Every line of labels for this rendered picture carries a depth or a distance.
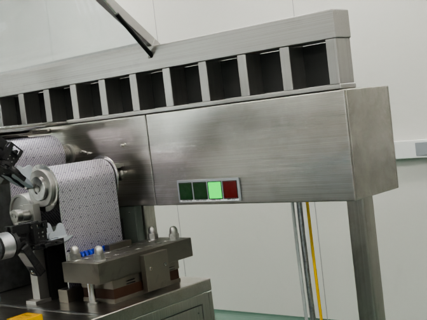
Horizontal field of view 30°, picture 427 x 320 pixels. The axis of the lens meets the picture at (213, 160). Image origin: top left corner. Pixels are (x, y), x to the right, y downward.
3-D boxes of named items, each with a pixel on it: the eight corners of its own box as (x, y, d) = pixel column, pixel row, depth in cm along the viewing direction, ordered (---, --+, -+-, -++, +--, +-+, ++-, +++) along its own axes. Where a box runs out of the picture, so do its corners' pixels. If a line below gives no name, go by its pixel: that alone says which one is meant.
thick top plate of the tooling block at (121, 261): (63, 282, 237) (61, 261, 236) (157, 254, 267) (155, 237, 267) (100, 284, 226) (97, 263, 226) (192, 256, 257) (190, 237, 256)
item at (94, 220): (66, 262, 243) (58, 202, 242) (122, 247, 261) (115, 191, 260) (67, 262, 243) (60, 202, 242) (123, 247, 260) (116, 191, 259)
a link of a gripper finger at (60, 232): (75, 220, 240) (48, 225, 234) (78, 239, 241) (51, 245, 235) (70, 220, 243) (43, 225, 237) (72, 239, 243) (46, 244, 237)
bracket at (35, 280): (25, 305, 245) (12, 206, 243) (41, 300, 250) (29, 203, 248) (35, 306, 241) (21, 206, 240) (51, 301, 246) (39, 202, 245)
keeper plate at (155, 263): (143, 291, 239) (139, 255, 238) (166, 284, 247) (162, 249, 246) (149, 292, 237) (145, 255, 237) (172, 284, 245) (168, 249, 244)
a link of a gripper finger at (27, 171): (44, 173, 243) (21, 157, 238) (36, 190, 241) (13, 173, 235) (38, 174, 245) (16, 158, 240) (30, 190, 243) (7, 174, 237)
